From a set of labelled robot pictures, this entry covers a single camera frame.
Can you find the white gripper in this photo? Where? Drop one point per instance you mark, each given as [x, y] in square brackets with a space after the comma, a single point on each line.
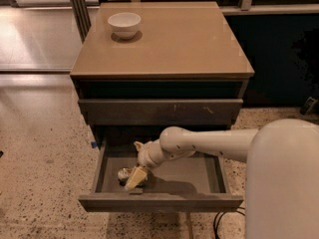
[145, 155]

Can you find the crushed 7up can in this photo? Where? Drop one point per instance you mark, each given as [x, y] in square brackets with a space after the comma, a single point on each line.
[124, 174]

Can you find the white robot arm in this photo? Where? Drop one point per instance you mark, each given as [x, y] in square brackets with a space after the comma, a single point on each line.
[282, 172]

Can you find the brown drawer cabinet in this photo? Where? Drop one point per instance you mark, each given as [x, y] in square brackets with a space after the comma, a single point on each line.
[182, 51]

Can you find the blue tape piece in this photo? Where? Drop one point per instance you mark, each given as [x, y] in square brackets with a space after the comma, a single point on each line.
[94, 144]

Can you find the white ceramic bowl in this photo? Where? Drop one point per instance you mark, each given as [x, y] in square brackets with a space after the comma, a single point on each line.
[125, 25]

